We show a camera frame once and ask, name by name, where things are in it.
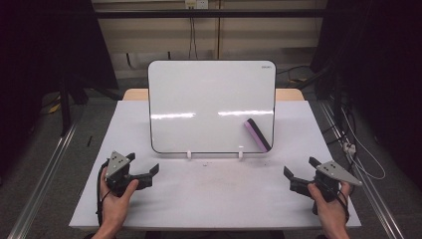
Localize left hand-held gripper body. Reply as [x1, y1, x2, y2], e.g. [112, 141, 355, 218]
[105, 150, 138, 197]

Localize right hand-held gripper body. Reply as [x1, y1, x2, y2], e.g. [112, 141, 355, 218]
[313, 160, 363, 203]

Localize purple and black eraser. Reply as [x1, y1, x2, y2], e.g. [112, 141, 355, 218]
[243, 118, 273, 153]

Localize white whiteboard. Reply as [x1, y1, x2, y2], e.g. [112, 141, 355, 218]
[147, 60, 277, 154]

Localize person's left hand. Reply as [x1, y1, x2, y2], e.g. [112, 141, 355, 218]
[100, 167, 139, 230]

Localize person's right hand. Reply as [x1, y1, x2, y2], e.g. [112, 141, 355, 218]
[307, 182, 351, 233]

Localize black metal stand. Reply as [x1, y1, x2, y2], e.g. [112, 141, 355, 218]
[59, 76, 73, 137]

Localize black curtain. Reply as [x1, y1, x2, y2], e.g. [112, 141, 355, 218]
[310, 0, 422, 187]
[0, 0, 119, 180]

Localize yellowish vertical pipe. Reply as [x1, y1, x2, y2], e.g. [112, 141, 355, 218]
[216, 0, 223, 61]

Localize black horizontal bar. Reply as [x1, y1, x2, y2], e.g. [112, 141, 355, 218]
[93, 9, 327, 19]

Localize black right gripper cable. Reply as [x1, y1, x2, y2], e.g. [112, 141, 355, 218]
[336, 192, 350, 223]

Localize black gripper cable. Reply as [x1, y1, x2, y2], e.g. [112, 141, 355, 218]
[96, 160, 111, 227]
[336, 192, 350, 223]

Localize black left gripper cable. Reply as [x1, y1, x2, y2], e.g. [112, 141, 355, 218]
[96, 160, 111, 227]

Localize aluminium floor rail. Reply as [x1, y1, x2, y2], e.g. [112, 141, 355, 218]
[6, 122, 79, 239]
[319, 101, 406, 239]

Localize white cable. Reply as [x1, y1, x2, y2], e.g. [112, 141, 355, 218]
[341, 108, 387, 181]

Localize black floor cable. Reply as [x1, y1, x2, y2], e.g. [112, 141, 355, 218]
[277, 65, 315, 76]

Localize black hanging cables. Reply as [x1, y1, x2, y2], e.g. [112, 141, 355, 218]
[188, 16, 199, 61]

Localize white wall socket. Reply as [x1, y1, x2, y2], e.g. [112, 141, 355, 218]
[184, 0, 209, 10]

